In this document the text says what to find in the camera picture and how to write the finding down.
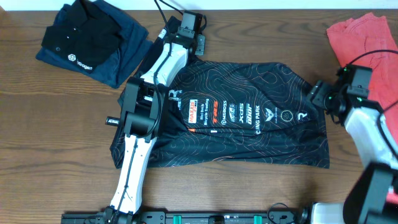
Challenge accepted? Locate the black printed cycling jersey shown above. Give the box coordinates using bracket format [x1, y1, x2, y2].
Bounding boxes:
[110, 19, 330, 168]

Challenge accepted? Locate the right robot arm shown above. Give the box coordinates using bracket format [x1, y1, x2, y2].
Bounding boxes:
[296, 80, 397, 223]

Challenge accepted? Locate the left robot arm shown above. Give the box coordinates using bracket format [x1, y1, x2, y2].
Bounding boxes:
[98, 28, 205, 223]

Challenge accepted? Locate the folded navy blue shirt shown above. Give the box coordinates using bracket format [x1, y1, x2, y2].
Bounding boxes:
[35, 1, 152, 88]

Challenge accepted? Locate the red t-shirt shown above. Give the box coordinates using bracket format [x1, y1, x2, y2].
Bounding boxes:
[326, 13, 397, 143]

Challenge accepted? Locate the folded black polo shirt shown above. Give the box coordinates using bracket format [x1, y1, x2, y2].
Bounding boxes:
[42, 0, 122, 73]

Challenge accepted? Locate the right black cable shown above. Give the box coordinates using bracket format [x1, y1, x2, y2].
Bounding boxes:
[341, 49, 398, 153]

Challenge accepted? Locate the black cable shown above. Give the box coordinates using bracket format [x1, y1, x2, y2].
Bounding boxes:
[114, 0, 184, 218]
[341, 49, 398, 153]

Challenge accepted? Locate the left black cable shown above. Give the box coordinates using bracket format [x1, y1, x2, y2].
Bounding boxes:
[114, 0, 184, 218]

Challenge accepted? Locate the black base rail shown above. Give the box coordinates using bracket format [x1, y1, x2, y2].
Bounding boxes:
[61, 210, 312, 224]

